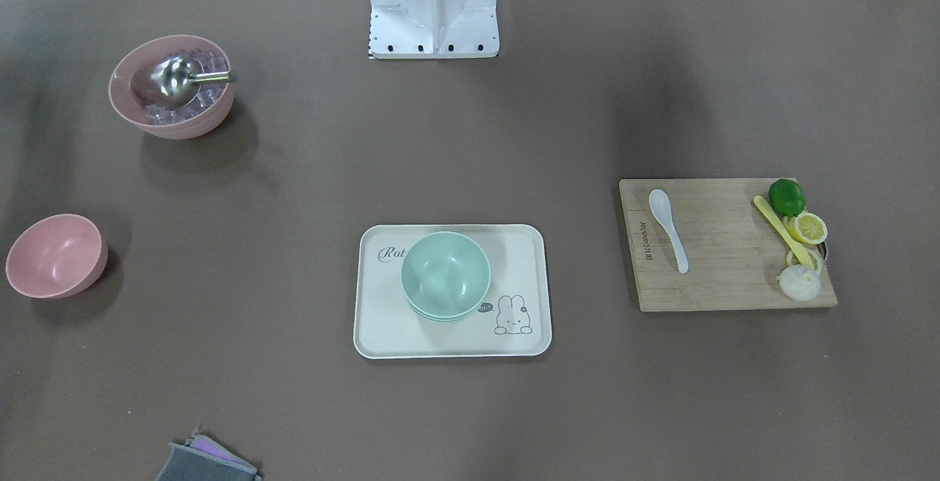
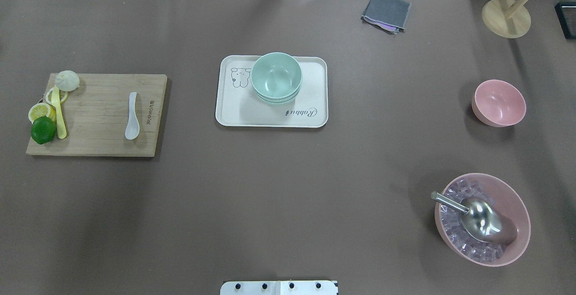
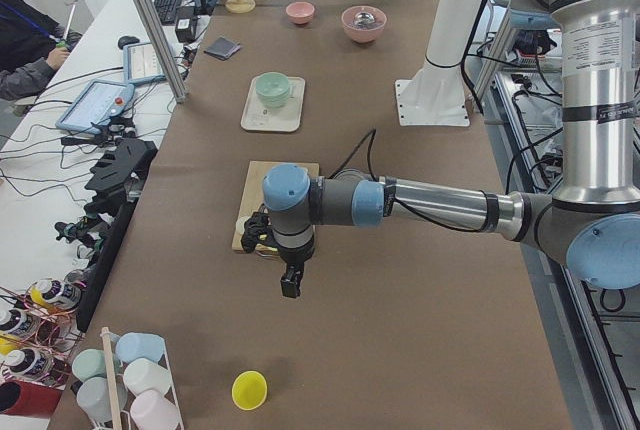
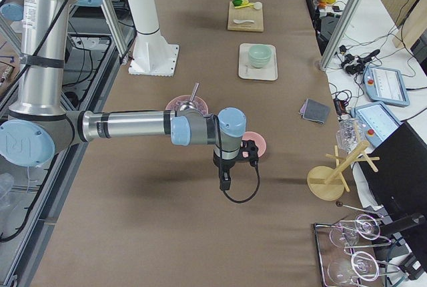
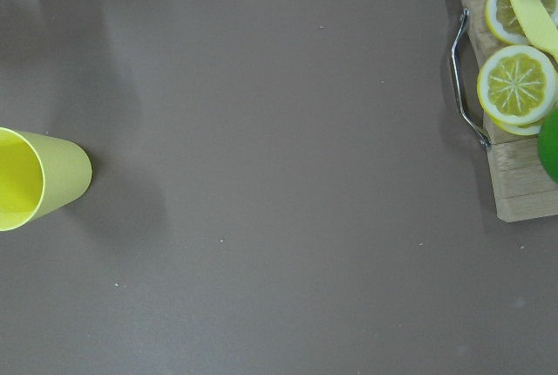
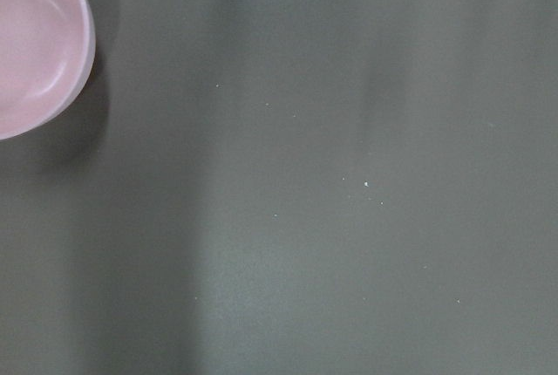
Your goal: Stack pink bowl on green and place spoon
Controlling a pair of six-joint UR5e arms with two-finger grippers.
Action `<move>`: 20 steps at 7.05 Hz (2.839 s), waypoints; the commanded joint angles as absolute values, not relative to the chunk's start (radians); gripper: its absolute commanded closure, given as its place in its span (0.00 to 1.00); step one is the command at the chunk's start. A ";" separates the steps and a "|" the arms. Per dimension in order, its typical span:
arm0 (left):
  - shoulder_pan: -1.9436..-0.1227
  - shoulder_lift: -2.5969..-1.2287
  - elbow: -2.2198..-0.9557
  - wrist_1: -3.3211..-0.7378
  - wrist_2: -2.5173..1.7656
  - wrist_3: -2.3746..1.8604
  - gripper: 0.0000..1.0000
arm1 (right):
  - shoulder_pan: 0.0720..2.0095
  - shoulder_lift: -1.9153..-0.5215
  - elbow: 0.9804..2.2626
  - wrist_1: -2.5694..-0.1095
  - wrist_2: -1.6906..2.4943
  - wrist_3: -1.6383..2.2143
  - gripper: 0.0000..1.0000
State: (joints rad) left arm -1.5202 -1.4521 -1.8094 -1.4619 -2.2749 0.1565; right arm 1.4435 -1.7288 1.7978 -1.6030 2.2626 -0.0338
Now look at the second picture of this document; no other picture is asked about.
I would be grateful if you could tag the cream rabbit tray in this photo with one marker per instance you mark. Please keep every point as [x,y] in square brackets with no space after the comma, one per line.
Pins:
[237,105]

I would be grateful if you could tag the black tray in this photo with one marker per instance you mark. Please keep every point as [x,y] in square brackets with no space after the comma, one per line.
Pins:
[566,13]

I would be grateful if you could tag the lemon slice near lime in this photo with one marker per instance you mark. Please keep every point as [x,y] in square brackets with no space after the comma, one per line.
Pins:
[41,110]

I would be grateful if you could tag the white steamed bun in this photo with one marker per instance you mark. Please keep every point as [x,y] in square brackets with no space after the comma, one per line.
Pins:
[67,81]

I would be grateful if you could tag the bamboo cutting board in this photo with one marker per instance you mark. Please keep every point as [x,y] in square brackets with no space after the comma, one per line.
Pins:
[96,115]

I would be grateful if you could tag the yellow plastic knife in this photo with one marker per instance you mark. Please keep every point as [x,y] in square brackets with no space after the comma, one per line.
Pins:
[60,124]

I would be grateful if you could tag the small pink bowl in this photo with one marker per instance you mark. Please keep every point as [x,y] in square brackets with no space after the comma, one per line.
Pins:
[498,104]

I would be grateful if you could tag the green lime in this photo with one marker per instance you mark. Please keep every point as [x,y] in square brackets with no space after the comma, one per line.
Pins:
[43,130]

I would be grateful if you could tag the metal ice scoop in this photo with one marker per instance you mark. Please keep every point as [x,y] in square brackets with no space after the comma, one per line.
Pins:
[478,218]

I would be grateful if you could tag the wooden cup tree stand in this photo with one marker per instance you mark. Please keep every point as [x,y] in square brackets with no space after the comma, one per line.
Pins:
[506,18]

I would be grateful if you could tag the green bowl stack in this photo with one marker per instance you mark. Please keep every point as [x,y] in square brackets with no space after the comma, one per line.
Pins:
[276,77]

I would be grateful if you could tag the white ceramic spoon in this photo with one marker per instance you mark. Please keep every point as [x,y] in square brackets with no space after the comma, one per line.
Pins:
[133,128]

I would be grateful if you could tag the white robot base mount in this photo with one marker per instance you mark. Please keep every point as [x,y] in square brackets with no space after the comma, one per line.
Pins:
[288,287]

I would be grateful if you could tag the lemon slice near bun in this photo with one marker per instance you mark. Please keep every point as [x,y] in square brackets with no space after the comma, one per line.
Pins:
[48,96]

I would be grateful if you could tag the grey folded cloth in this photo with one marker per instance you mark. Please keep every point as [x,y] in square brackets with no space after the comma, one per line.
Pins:
[389,15]

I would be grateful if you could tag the large pink ice bowl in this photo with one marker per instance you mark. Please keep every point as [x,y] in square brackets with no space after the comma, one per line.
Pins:
[503,199]

